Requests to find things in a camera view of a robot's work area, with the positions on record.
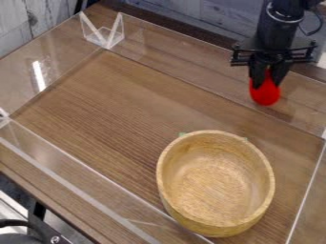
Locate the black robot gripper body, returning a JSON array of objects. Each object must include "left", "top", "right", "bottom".
[{"left": 231, "top": 39, "right": 318, "bottom": 66}]

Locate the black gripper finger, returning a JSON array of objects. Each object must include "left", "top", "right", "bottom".
[
  {"left": 270, "top": 59, "right": 292, "bottom": 86},
  {"left": 248, "top": 53, "right": 267, "bottom": 90}
]

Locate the red plush strawberry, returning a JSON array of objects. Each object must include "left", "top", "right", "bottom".
[{"left": 250, "top": 70, "right": 280, "bottom": 106}]

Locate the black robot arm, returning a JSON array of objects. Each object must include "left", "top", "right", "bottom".
[{"left": 231, "top": 0, "right": 323, "bottom": 90}]

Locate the oval wooden bowl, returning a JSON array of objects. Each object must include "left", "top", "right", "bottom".
[{"left": 155, "top": 130, "right": 276, "bottom": 237}]

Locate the clear acrylic corner bracket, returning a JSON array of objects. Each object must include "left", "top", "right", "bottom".
[{"left": 79, "top": 12, "right": 124, "bottom": 50}]

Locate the clear acrylic enclosure wall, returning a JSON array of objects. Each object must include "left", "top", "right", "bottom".
[{"left": 0, "top": 109, "right": 212, "bottom": 244}]

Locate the black metal table bracket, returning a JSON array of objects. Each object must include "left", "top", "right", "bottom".
[{"left": 28, "top": 201, "right": 72, "bottom": 244}]

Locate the black cable under table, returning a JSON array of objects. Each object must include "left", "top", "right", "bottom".
[{"left": 0, "top": 218, "right": 31, "bottom": 244}]

